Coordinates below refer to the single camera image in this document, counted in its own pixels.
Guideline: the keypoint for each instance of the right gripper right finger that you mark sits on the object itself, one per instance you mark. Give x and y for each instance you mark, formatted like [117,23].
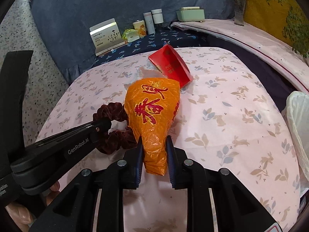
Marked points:
[184,173]

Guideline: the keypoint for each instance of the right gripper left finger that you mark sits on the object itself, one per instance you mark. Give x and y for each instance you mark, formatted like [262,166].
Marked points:
[126,172]

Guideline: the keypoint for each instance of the dark red velvet scrunchie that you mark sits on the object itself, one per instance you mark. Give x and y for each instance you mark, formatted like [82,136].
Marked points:
[114,139]

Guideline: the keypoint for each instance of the orange bag red characters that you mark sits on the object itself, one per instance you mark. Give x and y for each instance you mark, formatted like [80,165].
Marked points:
[151,105]

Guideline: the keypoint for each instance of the white tissue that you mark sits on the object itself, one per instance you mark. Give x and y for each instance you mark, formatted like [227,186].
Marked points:
[141,73]

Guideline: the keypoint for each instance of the long orange plastic bag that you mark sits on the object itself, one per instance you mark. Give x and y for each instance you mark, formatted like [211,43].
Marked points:
[296,117]

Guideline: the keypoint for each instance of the operator left hand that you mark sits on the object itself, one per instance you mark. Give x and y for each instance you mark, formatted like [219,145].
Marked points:
[22,217]

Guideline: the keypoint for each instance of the pink floral tablecloth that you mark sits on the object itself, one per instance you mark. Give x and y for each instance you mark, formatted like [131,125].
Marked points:
[226,119]

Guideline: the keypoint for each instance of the navy floral cloth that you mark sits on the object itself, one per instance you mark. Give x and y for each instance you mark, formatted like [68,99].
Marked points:
[172,36]

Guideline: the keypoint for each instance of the small green white packet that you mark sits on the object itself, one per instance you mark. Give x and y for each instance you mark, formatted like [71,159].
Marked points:
[130,35]

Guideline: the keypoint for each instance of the white card box stand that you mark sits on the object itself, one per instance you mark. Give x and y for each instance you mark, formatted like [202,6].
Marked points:
[106,36]

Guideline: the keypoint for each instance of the yellow flower printed box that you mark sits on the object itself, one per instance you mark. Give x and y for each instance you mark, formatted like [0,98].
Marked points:
[139,26]

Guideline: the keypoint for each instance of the pink dotted bench cover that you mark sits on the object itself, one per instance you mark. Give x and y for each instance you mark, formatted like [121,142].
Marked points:
[271,50]

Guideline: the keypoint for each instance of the blue velvet sofa cover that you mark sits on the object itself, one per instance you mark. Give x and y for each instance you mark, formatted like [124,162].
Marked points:
[64,25]

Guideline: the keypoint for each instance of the tall white tube bottle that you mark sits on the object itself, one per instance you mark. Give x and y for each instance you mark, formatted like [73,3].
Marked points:
[149,23]

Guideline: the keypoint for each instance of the mint green tissue box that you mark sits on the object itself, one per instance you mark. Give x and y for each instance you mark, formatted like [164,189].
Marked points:
[186,14]

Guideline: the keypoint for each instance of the white cylindrical jar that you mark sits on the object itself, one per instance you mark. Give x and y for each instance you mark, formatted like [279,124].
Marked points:
[157,16]

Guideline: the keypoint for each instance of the green leafy plant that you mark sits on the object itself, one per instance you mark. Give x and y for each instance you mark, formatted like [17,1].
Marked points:
[296,28]

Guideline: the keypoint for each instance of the yellow mustard cloth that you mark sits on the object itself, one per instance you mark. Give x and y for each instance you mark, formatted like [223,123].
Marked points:
[270,18]

